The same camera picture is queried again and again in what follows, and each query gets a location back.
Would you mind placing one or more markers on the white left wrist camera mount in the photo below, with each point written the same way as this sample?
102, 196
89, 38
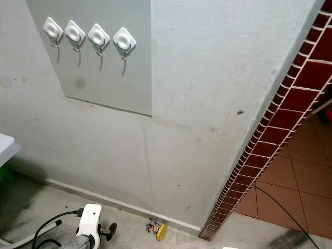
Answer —
89, 220

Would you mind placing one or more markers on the white adhesive wall hook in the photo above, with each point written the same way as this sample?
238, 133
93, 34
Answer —
124, 40
75, 32
53, 28
98, 36

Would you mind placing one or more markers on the grey wall panel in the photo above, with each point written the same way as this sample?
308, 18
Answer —
109, 78

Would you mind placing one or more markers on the small yellow wheeled toy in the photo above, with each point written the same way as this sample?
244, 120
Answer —
162, 231

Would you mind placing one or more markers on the white table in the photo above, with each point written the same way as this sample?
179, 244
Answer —
8, 148

